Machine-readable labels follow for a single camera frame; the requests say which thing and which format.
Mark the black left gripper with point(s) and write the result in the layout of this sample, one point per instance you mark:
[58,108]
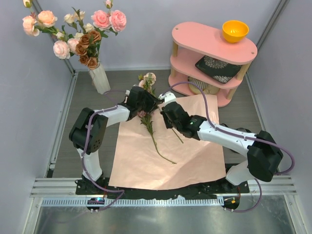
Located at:
[152,102]

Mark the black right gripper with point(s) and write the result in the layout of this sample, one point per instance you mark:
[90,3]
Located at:
[167,125]

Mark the mauve flower stem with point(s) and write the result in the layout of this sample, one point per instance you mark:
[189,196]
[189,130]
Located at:
[147,120]

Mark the peach rose flower stem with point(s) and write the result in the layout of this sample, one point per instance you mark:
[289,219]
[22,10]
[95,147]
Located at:
[146,82]

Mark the pink wrapping paper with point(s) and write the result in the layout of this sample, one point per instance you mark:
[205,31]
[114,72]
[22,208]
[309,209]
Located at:
[137,164]

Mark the black ribbon with gold lettering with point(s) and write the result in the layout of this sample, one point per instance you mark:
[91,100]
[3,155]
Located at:
[243,130]

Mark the brown rose flower stem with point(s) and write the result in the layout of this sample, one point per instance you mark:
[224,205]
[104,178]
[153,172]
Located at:
[88,49]

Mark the light pink peony stem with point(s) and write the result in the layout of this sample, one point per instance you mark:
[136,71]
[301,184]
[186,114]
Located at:
[64,50]

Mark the cream rose flower stem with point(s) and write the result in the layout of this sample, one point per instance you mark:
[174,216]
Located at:
[75,21]

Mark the peach peony flower stem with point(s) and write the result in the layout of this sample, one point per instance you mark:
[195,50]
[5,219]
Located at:
[44,22]

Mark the pink rose flower stem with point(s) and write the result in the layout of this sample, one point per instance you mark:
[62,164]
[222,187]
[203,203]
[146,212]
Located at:
[111,20]

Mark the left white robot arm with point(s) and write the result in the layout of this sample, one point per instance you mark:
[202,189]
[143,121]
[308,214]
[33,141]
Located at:
[88,131]

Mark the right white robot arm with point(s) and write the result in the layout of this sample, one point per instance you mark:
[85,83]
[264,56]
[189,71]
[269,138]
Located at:
[260,150]

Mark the white ribbed ceramic vase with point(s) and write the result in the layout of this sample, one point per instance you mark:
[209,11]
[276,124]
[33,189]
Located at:
[100,80]

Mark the striped ceramic bowl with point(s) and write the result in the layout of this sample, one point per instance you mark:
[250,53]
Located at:
[200,85]

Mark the pink three-tier shelf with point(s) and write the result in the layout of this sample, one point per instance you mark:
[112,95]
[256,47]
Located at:
[191,42]

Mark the black floral square plate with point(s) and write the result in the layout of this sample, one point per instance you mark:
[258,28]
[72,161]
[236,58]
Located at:
[219,70]

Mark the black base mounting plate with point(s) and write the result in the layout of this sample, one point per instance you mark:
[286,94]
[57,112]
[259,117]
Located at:
[205,190]

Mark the orange plastic bowl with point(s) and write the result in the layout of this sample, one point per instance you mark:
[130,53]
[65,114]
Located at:
[234,31]

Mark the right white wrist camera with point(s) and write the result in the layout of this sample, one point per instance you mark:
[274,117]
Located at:
[167,98]

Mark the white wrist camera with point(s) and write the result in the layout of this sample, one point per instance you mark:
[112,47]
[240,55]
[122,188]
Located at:
[167,98]
[126,96]

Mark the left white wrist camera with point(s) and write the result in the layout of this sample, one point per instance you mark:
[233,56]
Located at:
[126,96]

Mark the white perforated cable duct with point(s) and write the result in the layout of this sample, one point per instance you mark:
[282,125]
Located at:
[100,202]

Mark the aluminium frame rail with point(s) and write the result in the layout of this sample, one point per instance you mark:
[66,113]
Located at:
[63,187]

